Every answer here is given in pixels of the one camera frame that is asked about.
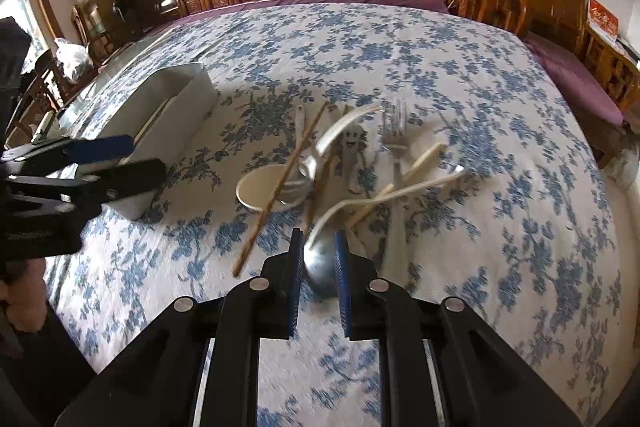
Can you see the white ceramic soup spoon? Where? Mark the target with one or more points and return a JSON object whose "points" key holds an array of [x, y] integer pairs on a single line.
{"points": [[296, 194], [260, 192]]}

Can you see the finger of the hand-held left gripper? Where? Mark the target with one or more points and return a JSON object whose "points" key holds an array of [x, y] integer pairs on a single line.
{"points": [[135, 179], [100, 148]]}

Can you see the wooden side table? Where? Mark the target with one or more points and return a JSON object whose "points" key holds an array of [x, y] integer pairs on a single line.
{"points": [[610, 69]]}

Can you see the person's left hand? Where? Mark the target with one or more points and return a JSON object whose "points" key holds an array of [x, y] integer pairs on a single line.
{"points": [[25, 302]]}

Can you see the blue floral bedspread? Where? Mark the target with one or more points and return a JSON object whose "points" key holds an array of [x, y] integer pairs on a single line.
{"points": [[450, 57]]}

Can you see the person's left forearm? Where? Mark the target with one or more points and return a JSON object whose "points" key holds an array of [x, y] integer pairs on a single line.
{"points": [[45, 372]]}

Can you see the steel fork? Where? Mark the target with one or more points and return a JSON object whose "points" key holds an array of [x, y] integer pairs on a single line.
{"points": [[389, 122], [401, 109]]}

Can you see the white plastic organizer box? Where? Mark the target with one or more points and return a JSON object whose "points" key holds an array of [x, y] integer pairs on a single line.
{"points": [[185, 102]]}

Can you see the steel spoon with smiley face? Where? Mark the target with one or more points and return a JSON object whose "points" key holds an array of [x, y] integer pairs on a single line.
{"points": [[353, 138]]}

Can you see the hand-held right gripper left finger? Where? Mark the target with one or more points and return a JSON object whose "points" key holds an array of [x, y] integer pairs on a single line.
{"points": [[294, 287]]}

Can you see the red printed carton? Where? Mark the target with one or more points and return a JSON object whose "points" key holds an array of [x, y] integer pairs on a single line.
{"points": [[602, 19]]}

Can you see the brown wooden chopstick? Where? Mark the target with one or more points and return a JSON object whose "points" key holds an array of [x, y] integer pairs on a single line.
{"points": [[320, 184], [282, 187]]}

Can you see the large steel spoon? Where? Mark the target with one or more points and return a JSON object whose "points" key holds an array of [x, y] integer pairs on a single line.
{"points": [[320, 267]]}

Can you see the wooden chair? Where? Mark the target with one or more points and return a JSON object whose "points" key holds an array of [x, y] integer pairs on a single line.
{"points": [[100, 27]]}

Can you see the window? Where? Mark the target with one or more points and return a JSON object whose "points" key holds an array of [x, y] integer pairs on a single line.
{"points": [[15, 7]]}

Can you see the cream chopstick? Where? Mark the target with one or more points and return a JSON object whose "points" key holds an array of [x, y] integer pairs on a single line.
{"points": [[155, 118], [422, 163]]}

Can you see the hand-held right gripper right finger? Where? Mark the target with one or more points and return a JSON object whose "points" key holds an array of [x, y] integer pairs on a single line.
{"points": [[342, 287]]}

